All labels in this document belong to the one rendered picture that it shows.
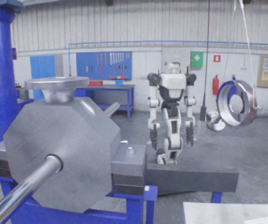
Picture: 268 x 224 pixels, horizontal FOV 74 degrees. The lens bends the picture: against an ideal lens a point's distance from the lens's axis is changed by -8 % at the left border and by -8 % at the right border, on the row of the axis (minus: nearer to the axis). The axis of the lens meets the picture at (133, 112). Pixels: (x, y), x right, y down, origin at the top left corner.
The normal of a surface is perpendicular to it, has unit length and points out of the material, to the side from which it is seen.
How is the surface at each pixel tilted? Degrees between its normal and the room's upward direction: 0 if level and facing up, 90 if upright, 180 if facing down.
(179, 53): 90
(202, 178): 90
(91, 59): 90
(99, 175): 90
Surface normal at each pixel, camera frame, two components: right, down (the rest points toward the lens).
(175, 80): 0.18, 0.24
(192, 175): -0.14, 0.24
